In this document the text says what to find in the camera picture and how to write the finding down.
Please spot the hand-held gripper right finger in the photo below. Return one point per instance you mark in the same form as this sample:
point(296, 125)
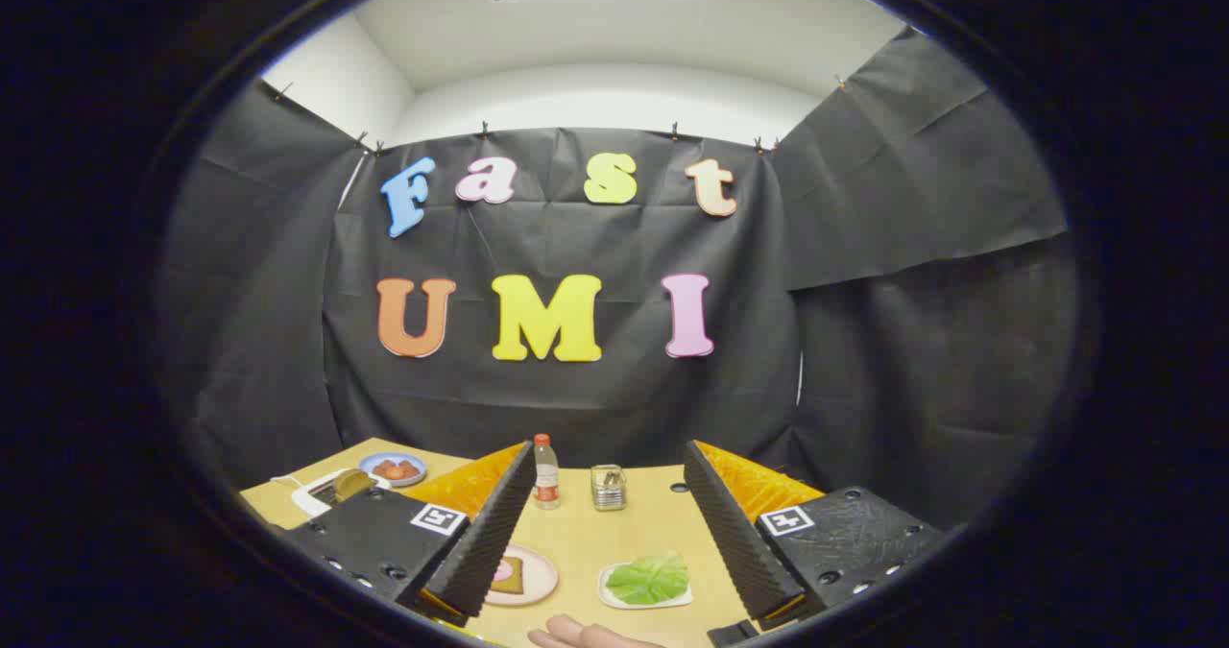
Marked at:
point(739, 542)

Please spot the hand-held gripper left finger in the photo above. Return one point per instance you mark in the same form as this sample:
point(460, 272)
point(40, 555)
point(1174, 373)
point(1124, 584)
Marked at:
point(485, 542)

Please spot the green lettuce leaf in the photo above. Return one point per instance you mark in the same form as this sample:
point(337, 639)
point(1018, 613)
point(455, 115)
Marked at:
point(648, 581)

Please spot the brown bread slice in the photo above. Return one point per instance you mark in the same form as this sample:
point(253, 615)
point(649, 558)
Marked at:
point(353, 485)

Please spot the pink ham slice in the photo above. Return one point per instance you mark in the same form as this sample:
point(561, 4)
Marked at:
point(503, 571)

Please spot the bread slice under ham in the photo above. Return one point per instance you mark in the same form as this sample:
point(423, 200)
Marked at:
point(517, 586)

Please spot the pink plate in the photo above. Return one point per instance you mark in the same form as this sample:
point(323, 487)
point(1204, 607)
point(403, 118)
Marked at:
point(542, 576)

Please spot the small white plate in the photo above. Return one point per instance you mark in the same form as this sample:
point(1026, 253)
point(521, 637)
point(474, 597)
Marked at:
point(678, 596)

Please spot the clear red-capped plastic bottle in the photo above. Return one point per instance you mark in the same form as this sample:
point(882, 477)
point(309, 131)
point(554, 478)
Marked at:
point(546, 480)

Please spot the brown sausage slices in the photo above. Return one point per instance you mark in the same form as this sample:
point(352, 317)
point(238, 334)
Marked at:
point(396, 470)

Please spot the blue plate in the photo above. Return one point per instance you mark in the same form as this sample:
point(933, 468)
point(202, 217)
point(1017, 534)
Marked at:
point(368, 467)

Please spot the black backdrop cloth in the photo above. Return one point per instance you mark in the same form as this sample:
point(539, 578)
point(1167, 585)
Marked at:
point(595, 398)

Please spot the white toaster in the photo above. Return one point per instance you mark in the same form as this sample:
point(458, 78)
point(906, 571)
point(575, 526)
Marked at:
point(307, 499)

